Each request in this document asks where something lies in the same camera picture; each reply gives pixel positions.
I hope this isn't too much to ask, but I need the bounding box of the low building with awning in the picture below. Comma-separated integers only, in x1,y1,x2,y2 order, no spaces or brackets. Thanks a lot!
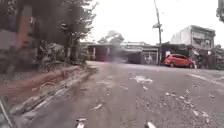
83,41,160,66

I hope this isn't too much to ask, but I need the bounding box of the distant tree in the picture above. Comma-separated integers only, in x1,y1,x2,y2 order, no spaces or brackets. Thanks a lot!
97,30,125,45

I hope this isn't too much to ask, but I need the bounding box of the grey asphalt road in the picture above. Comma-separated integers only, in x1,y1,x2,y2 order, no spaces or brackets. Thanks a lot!
19,60,224,128

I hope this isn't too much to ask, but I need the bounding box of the utility pole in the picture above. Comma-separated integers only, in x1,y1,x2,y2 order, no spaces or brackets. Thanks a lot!
152,0,164,65

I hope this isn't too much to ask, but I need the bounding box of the red car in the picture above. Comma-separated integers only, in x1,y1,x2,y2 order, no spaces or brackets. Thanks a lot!
163,53,197,69

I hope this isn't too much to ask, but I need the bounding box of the large dark tree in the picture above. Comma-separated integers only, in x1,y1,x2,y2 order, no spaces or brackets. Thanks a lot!
19,0,98,66

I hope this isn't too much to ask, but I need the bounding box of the robot's own part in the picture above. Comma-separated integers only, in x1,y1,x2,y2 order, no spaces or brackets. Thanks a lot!
75,117,88,128
145,121,158,128

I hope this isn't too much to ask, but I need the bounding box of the concrete kerb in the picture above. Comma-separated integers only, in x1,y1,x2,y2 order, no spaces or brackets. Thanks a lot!
8,66,98,125

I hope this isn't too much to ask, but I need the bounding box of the reddish dirt verge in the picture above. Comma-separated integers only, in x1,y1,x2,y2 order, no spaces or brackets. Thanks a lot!
0,64,84,108

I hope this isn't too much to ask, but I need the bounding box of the grey multi-storey building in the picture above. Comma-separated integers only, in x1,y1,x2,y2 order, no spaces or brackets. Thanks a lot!
161,24,217,69

